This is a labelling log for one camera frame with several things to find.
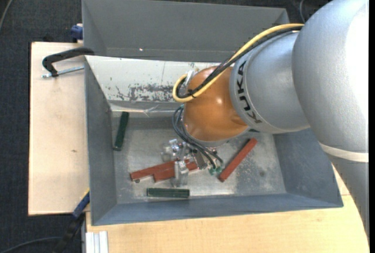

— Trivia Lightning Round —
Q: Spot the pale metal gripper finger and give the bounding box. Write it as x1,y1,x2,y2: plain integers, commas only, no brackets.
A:
161,138,180,162
171,159,190,188

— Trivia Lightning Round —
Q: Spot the red-brown flat block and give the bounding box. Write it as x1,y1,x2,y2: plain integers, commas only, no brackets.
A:
217,137,258,183
151,160,200,183
129,161,176,184

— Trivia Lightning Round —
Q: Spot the dark green flat block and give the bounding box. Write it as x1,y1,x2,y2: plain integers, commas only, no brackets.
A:
113,111,130,151
146,187,190,199

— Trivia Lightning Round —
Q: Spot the pale wood flat board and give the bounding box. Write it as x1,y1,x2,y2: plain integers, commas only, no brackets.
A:
28,42,90,216

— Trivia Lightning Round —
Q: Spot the grey metal bin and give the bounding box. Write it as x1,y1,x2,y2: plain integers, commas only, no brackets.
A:
81,0,344,226

